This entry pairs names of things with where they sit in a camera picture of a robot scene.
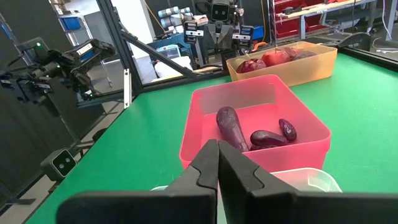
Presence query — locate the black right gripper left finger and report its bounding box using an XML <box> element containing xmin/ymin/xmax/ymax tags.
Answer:
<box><xmin>167</xmin><ymin>139</ymin><xmax>219</xmax><ymax>194</ymax></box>

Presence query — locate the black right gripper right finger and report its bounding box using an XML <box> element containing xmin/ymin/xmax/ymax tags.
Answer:
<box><xmin>217</xmin><ymin>139</ymin><xmax>299</xmax><ymax>224</ymax></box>

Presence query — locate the small purple eggplant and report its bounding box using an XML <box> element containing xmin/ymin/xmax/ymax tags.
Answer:
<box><xmin>278</xmin><ymin>118</ymin><xmax>298</xmax><ymax>142</ymax></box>
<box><xmin>249</xmin><ymin>129</ymin><xmax>289</xmax><ymax>147</ymax></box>

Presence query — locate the long purple eggplant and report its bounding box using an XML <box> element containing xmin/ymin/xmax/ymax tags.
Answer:
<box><xmin>216</xmin><ymin>106</ymin><xmax>250</xmax><ymax>153</ymax></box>

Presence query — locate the dark red apple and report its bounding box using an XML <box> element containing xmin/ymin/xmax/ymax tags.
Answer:
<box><xmin>235</xmin><ymin>58</ymin><xmax>267</xmax><ymax>74</ymax></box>

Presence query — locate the red yellow-patched apple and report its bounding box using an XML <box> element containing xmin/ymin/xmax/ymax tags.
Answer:
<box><xmin>260</xmin><ymin>49</ymin><xmax>292</xmax><ymax>67</ymax></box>

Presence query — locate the clear translucent plastic basket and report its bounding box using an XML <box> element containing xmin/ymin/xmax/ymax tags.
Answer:
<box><xmin>150</xmin><ymin>167</ymin><xmax>343</xmax><ymax>194</ymax></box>

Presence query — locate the blue storage bin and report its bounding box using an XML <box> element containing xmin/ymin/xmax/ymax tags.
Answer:
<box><xmin>58</xmin><ymin>15</ymin><xmax>83</xmax><ymax>32</ymax></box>

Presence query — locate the pink translucent plastic basket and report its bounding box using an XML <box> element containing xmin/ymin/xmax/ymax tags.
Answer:
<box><xmin>179</xmin><ymin>73</ymin><xmax>332</xmax><ymax>174</ymax></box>

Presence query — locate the orange translucent plastic basket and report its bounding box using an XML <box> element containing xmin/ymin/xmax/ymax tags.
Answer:
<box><xmin>226</xmin><ymin>40</ymin><xmax>338</xmax><ymax>87</ymax></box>

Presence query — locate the red storage bin shelf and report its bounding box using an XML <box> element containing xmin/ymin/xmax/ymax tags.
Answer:
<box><xmin>269</xmin><ymin>0</ymin><xmax>340</xmax><ymax>41</ymax></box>

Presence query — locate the wooden workbench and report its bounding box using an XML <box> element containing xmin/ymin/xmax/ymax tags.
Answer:
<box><xmin>285</xmin><ymin>0</ymin><xmax>379</xmax><ymax>18</ymax></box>

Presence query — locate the black depth camera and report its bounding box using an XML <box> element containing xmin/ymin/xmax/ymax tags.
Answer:
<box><xmin>39</xmin><ymin>148</ymin><xmax>78</xmax><ymax>183</ymax></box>

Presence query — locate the white frame strip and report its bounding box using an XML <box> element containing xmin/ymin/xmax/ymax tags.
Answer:
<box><xmin>123</xmin><ymin>68</ymin><xmax>132</xmax><ymax>110</ymax></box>

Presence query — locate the black robot with camera head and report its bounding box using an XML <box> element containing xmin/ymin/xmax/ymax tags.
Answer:
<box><xmin>183</xmin><ymin>0</ymin><xmax>255</xmax><ymax>71</ymax></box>

